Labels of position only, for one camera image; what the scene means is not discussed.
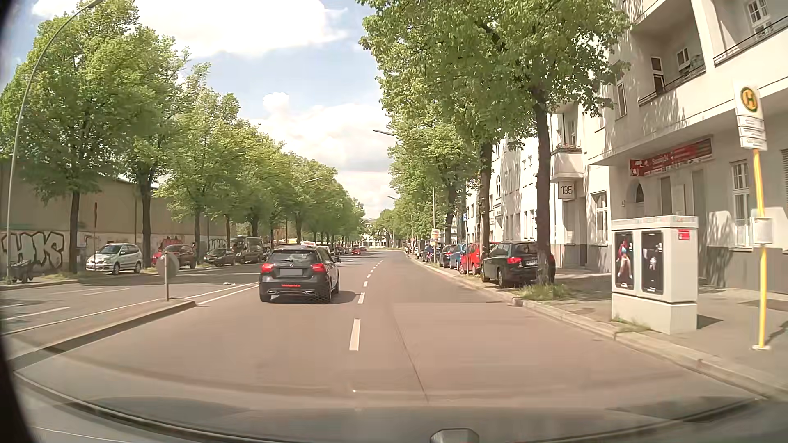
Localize row of parked cars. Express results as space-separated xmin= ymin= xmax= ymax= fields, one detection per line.
xmin=151 ymin=235 xmax=272 ymax=269
xmin=414 ymin=240 xmax=557 ymax=289

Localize dark grey hatchback car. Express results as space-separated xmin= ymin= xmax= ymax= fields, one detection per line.
xmin=258 ymin=244 xmax=341 ymax=304

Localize road markings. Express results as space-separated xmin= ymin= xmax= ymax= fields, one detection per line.
xmin=0 ymin=258 xmax=385 ymax=443

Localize grey asphalt road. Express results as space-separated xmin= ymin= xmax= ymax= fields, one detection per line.
xmin=0 ymin=247 xmax=764 ymax=443

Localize white building with balconies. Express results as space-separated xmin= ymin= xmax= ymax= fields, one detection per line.
xmin=463 ymin=101 xmax=610 ymax=272

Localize row of trees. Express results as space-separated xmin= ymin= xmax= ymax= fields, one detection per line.
xmin=357 ymin=0 xmax=632 ymax=287
xmin=0 ymin=0 xmax=370 ymax=274

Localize car's own bonnet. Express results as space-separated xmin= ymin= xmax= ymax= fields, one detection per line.
xmin=12 ymin=369 xmax=788 ymax=443

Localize white street cabinet with posters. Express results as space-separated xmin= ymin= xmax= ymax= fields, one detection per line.
xmin=610 ymin=215 xmax=700 ymax=336

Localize silver parked car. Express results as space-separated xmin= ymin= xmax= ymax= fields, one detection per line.
xmin=85 ymin=242 xmax=144 ymax=275

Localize white apartment building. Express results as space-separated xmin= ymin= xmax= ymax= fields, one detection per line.
xmin=582 ymin=0 xmax=788 ymax=295

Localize kerbed traffic island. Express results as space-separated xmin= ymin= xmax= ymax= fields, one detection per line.
xmin=0 ymin=299 xmax=197 ymax=361

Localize grey paved pavement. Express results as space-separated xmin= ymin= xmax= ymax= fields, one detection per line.
xmin=409 ymin=253 xmax=788 ymax=401

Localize round road sign on post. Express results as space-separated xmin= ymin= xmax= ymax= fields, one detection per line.
xmin=156 ymin=251 xmax=181 ymax=302

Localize beige wall with graffiti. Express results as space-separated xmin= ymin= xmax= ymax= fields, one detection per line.
xmin=0 ymin=161 xmax=235 ymax=274

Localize yellow bus stop sign post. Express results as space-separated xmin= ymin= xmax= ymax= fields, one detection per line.
xmin=732 ymin=81 xmax=774 ymax=352

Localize curved lamp post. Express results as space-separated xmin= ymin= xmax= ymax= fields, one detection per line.
xmin=4 ymin=0 xmax=107 ymax=283

